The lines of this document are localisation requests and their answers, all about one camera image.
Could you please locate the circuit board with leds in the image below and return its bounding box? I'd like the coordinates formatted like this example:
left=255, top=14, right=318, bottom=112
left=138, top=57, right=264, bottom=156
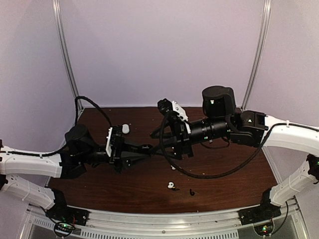
left=254, top=224, right=274, bottom=237
left=53, top=222, right=75, bottom=237

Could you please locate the black round charging case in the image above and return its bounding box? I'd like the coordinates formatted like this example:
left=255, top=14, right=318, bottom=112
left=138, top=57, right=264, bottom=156
left=139, top=144, right=153, bottom=153

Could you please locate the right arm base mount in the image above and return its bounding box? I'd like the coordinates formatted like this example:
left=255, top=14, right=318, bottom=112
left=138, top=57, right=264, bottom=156
left=238, top=206, right=281, bottom=225

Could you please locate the left black braided cable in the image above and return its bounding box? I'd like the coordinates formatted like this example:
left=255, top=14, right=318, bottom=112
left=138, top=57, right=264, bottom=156
left=0, top=96, right=113, bottom=157

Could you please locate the right circuit board with leds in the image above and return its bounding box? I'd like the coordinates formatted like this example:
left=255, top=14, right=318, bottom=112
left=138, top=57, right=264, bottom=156
left=254, top=224, right=274, bottom=237

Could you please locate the black earbud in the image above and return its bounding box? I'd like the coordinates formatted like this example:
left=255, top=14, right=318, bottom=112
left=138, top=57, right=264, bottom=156
left=189, top=189, right=195, bottom=196

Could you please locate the black braided cable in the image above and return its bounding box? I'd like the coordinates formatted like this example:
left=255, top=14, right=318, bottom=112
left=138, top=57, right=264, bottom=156
left=0, top=96, right=113, bottom=157
left=159, top=112, right=319, bottom=179

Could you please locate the white charging case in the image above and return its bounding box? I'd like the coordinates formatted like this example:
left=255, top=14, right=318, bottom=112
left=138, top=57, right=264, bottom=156
left=122, top=124, right=130, bottom=134

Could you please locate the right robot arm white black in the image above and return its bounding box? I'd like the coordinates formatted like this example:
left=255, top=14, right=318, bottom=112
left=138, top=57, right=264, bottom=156
left=150, top=86, right=319, bottom=220

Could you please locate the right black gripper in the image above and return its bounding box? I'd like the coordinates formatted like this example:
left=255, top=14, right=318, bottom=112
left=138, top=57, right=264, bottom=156
left=149, top=117, right=231, bottom=160

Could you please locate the aluminium frame post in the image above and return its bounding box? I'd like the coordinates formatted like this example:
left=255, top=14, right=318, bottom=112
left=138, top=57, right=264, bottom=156
left=52, top=0, right=79, bottom=98
left=241, top=0, right=272, bottom=110

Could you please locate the right black braided cable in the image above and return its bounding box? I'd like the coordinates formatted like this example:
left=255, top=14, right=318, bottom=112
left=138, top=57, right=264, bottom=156
left=159, top=112, right=319, bottom=179

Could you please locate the right aluminium frame post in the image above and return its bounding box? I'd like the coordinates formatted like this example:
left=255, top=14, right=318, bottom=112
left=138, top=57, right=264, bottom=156
left=241, top=0, right=272, bottom=110

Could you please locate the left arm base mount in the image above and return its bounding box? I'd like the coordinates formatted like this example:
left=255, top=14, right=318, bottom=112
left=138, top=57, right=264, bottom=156
left=46, top=206, right=89, bottom=226

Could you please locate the left circuit board with leds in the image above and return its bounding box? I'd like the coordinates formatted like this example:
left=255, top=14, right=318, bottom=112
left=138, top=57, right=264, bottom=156
left=53, top=222, right=75, bottom=237

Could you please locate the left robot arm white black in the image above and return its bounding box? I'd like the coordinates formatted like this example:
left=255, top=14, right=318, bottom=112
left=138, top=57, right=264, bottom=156
left=0, top=124, right=152, bottom=221

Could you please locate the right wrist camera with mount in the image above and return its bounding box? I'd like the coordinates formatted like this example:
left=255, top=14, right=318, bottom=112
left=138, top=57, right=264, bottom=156
left=158, top=98, right=191, bottom=134

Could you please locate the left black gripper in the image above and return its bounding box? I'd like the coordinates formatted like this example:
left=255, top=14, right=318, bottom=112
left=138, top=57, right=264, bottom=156
left=79, top=135, right=151, bottom=174

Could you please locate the left aluminium frame post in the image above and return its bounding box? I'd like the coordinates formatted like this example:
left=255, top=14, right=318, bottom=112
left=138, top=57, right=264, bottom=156
left=52, top=0, right=79, bottom=98

